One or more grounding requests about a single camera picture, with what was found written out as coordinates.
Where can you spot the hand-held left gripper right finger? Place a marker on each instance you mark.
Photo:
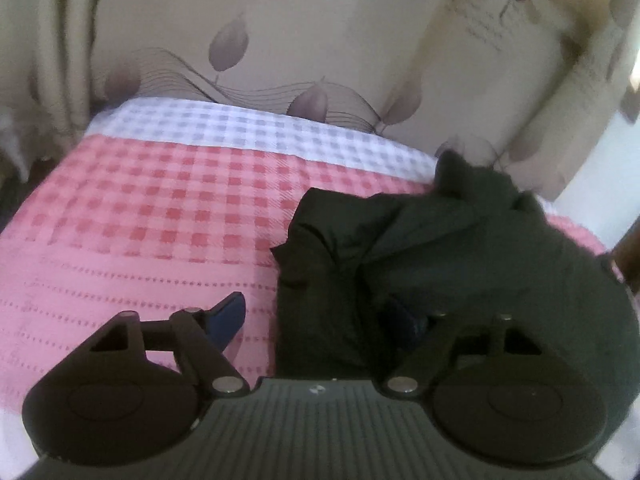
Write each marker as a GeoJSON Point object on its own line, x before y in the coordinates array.
{"type": "Point", "coordinates": [411, 326]}

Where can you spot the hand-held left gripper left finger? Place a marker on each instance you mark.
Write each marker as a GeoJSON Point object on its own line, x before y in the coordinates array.
{"type": "Point", "coordinates": [227, 316]}

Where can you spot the black jacket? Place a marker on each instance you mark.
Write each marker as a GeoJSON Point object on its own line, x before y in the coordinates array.
{"type": "Point", "coordinates": [475, 250]}

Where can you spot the pink checked blanket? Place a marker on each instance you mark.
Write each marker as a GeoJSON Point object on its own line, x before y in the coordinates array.
{"type": "Point", "coordinates": [150, 220]}

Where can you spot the dark wooden board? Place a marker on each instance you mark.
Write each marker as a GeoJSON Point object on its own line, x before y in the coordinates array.
{"type": "Point", "coordinates": [629, 265]}

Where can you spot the beige leaf print curtain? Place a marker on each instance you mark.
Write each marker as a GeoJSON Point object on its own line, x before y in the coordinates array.
{"type": "Point", "coordinates": [300, 30]}

